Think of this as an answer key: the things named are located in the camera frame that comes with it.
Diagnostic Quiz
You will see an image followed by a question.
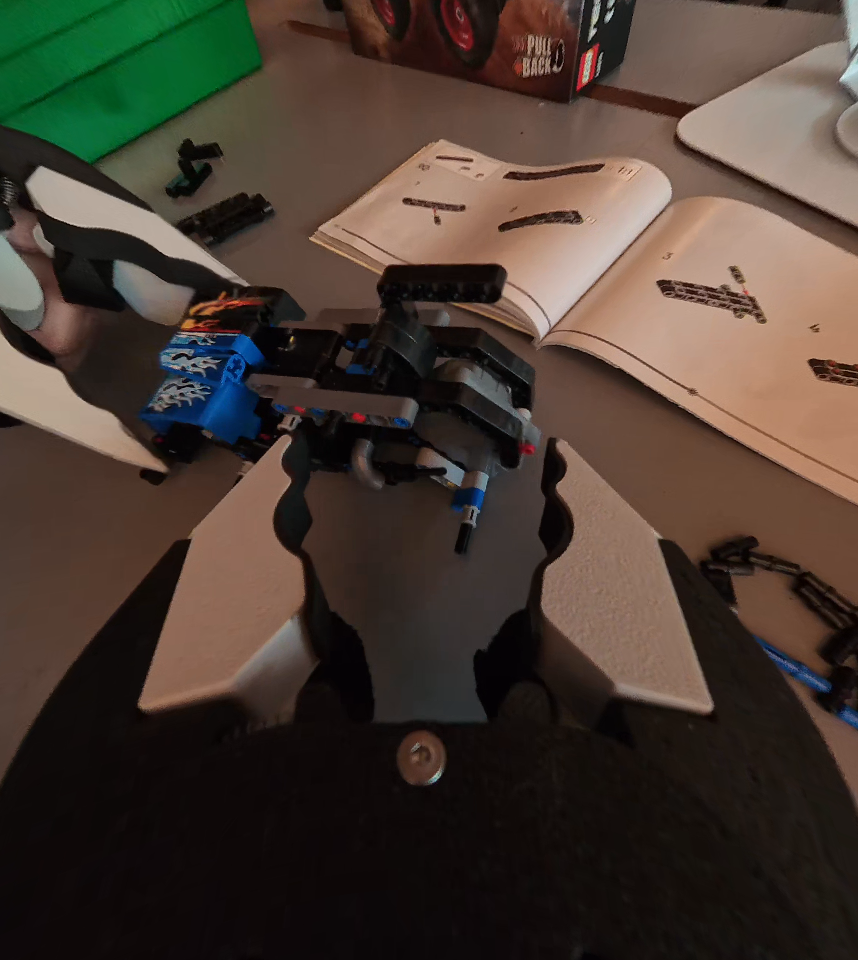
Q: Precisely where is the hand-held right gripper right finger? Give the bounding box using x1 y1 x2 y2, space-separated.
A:
474 437 715 729

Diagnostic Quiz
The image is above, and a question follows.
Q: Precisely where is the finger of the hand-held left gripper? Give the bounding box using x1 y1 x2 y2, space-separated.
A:
0 232 172 481
24 166 250 327

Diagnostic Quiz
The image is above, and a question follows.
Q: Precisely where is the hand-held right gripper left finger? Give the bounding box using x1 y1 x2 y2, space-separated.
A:
138 433 375 725

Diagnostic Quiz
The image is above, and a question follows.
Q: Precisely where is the lego truck model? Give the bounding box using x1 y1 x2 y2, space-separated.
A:
140 285 544 558

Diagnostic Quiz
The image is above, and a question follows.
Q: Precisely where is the black lego liftarm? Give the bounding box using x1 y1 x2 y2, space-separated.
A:
376 262 509 331

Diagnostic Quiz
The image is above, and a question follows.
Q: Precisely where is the instruction booklet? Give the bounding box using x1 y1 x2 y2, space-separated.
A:
310 138 858 530

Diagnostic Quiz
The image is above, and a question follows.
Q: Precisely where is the group of black lego beams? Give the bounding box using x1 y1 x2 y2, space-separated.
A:
165 138 277 246

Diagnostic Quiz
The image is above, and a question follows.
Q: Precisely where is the lego set box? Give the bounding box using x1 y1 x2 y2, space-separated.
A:
324 0 637 105

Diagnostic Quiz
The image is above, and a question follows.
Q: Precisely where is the person's left hand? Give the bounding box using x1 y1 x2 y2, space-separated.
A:
9 210 100 361

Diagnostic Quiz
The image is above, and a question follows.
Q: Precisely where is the green plastic bin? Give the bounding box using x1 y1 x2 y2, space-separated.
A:
0 0 263 165

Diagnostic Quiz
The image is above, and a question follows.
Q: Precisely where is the white wooden book stand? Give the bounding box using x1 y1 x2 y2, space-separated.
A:
676 0 858 252

